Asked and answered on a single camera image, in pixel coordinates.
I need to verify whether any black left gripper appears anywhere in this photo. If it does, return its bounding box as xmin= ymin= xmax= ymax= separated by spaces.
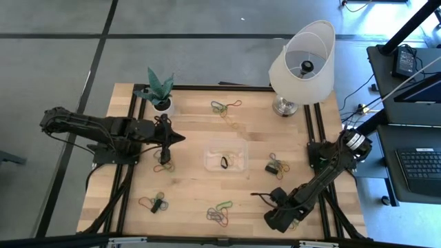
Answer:
xmin=153 ymin=114 xmax=186 ymax=149

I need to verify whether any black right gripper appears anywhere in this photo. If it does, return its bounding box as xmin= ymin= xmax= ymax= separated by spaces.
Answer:
xmin=264 ymin=187 xmax=304 ymax=234

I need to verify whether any clear plastic bin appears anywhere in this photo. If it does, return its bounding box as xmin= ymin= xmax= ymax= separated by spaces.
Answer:
xmin=203 ymin=138 xmax=250 ymax=174

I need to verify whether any snake plant in white pot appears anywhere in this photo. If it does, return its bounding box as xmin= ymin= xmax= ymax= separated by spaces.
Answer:
xmin=133 ymin=66 xmax=176 ymax=117

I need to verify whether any black desk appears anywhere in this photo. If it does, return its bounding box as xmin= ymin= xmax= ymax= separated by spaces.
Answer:
xmin=365 ymin=43 xmax=441 ymax=127
xmin=376 ymin=123 xmax=441 ymax=205

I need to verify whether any white shade silver table lamp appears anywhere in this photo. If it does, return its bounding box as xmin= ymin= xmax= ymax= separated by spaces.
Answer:
xmin=268 ymin=19 xmax=336 ymax=118

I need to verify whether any white power strip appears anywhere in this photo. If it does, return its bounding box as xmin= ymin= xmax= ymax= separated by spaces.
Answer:
xmin=356 ymin=103 xmax=373 ymax=116

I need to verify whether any black keyboard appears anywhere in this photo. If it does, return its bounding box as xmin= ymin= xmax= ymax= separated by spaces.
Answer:
xmin=395 ymin=147 xmax=441 ymax=198

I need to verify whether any black crossbar with silver brackets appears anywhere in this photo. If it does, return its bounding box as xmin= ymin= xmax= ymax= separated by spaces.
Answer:
xmin=0 ymin=232 xmax=441 ymax=248

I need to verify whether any grey furniture leg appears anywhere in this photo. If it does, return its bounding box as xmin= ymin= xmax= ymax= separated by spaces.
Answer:
xmin=0 ymin=149 xmax=28 ymax=167

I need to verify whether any black computer monitor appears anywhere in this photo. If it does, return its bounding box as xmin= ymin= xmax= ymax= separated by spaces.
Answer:
xmin=393 ymin=71 xmax=441 ymax=105

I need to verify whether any black power adapter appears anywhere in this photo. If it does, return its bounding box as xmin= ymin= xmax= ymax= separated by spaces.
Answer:
xmin=391 ymin=45 xmax=417 ymax=79

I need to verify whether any black support pole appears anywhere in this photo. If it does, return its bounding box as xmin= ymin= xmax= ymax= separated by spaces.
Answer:
xmin=378 ymin=0 xmax=441 ymax=56

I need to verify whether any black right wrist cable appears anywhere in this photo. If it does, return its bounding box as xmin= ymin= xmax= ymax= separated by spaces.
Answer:
xmin=249 ymin=192 xmax=276 ymax=209

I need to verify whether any black extrusion table frame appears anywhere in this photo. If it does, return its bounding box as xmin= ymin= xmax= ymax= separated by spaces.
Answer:
xmin=76 ymin=82 xmax=373 ymax=242

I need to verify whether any white cable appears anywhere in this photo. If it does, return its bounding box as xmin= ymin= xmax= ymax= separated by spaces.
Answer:
xmin=377 ymin=54 xmax=441 ymax=104

